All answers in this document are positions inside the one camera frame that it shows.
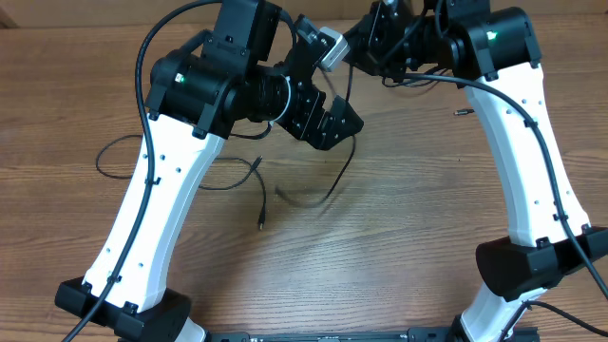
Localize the black USB cable with tail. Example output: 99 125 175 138
95 134 267 232

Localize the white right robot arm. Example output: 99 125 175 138
345 1 607 341

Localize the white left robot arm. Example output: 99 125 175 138
55 1 363 341

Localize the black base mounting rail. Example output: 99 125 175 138
203 327 465 342

